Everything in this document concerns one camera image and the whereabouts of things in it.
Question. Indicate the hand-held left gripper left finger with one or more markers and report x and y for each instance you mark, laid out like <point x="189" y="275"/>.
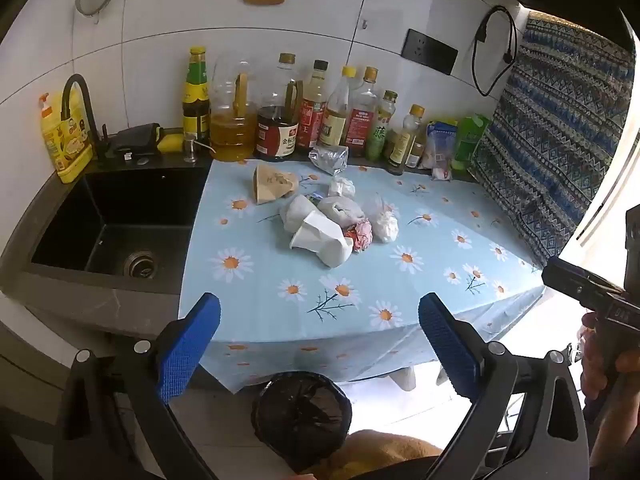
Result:
<point x="192" y="345"/>

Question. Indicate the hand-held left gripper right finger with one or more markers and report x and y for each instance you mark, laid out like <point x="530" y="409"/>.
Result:
<point x="447" y="345"/>

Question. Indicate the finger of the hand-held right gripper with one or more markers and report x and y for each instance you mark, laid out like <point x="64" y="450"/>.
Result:
<point x="565" y="277"/>

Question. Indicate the trash bin with black bag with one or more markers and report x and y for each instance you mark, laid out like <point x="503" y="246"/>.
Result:
<point x="300" y="420"/>

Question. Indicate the red white paper wrapper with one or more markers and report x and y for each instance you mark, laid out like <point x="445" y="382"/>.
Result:
<point x="361" y="234"/>

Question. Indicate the white paper towel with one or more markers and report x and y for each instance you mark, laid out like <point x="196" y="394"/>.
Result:
<point x="296" y="212"/>

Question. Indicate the person's right forearm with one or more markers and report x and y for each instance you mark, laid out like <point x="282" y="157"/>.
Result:
<point x="617" y="435"/>

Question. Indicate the person's right hand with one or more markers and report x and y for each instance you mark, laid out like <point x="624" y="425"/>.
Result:
<point x="592" y="365"/>

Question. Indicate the white table leg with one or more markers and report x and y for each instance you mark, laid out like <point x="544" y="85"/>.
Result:
<point x="406" y="380"/>

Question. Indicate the blue daisy print tablecloth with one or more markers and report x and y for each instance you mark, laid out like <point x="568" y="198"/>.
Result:
<point x="400" y="300"/>

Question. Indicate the person's yellow fleece pants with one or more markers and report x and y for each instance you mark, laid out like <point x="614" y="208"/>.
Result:
<point x="380" y="452"/>

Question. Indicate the clear plastic bag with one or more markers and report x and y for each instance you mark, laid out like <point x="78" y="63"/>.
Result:
<point x="385" y="225"/>

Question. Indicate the blue patterned cloth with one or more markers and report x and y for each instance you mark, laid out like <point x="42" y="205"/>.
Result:
<point x="555" y="130"/>

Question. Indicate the black kitchen sink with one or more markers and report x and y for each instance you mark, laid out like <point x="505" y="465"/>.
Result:
<point x="115" y="210"/>

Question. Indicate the small white red packet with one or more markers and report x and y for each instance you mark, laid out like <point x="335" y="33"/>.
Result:
<point x="442" y="173"/>

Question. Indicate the crushed white paper cup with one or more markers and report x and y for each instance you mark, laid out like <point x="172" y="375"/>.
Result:
<point x="320" y="242"/>

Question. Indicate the green seasoning bag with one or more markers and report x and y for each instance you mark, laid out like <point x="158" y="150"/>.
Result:
<point x="470" y="140"/>

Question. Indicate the white crumpled paper ball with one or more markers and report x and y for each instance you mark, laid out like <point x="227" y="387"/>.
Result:
<point x="340" y="209"/>

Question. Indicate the brown paper bag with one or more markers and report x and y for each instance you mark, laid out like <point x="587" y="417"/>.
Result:
<point x="272" y="182"/>

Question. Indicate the white blue seasoning bag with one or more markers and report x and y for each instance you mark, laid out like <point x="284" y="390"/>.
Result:
<point x="440" y="142"/>

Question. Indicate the small green wrapper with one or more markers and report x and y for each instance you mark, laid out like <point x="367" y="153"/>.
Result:
<point x="315" y="199"/>

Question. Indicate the silver soap dispenser pump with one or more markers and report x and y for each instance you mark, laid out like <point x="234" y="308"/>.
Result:
<point x="190" y="149"/>

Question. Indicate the yellow sponge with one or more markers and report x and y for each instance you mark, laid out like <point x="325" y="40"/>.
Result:
<point x="171" y="143"/>

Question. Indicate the small clear bottle yellow cap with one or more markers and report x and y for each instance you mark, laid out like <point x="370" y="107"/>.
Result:
<point x="400" y="145"/>

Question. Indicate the black dish cloth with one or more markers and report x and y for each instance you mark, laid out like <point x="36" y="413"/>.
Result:
<point x="132" y="140"/>

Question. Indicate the large clear oil jug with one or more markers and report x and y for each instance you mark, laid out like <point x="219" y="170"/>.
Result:
<point x="232" y="130"/>

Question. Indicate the green bottle yellow cap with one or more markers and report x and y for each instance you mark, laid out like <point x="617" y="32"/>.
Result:
<point x="380" y="135"/>

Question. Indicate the silver foil bag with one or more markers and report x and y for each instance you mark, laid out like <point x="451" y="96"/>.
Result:
<point x="330" y="157"/>

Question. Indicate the large dark soy sauce bottle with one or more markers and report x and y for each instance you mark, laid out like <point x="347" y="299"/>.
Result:
<point x="276" y="135"/>

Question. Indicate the yellow dish soap bottle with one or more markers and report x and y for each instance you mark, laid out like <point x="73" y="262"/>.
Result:
<point x="67" y="145"/>

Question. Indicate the green label sauce bottle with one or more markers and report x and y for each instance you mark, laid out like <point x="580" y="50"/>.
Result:
<point x="196" y="105"/>

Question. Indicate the clear vinegar bottle yellow cap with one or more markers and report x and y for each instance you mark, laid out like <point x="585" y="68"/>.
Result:
<point x="334" y="120"/>

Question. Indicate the black cap red label bottle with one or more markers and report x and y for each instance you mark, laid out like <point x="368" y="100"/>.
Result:
<point x="311" y="120"/>

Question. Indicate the black kitchen faucet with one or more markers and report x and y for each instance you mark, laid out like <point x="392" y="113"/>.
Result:
<point x="90" y="105"/>

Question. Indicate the black wall socket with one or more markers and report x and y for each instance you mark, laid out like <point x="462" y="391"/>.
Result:
<point x="430" y="50"/>

